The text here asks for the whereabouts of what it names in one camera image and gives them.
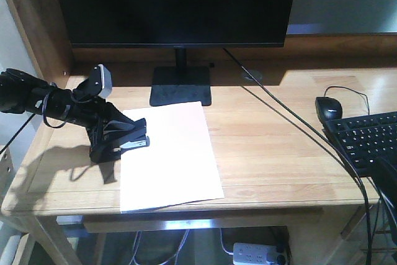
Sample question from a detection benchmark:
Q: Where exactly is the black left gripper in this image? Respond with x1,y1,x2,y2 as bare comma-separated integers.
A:
43,83,146,148

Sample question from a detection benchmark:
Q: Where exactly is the black orange stapler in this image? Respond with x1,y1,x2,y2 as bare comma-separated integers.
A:
89,136,151,163

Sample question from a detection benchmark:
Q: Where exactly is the white paper sheet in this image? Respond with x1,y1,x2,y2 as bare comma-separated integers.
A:
120,102,224,213

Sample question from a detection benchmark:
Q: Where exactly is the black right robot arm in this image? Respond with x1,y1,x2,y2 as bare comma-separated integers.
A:
372,155,396,211

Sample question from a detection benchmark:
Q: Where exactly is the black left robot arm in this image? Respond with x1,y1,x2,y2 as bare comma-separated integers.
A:
1,65,149,155

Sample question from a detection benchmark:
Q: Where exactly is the wooden desk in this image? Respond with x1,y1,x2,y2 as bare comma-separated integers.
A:
0,0,397,265

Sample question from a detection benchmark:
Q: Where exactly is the white power strip under desk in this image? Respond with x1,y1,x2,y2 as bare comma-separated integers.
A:
233,243,287,265

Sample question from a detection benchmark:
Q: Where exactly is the black computer monitor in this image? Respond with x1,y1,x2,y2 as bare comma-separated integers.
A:
58,0,293,106

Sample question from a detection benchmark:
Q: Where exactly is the black computer mouse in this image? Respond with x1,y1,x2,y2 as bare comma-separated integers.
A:
314,96,342,124

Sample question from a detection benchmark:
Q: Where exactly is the black keyboard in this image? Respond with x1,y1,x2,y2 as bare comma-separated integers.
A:
323,111,396,177

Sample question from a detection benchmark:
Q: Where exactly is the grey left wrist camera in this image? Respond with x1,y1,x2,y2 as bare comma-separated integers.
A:
88,64,113,99

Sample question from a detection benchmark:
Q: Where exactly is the black monitor cable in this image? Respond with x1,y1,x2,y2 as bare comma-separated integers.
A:
223,48,373,265

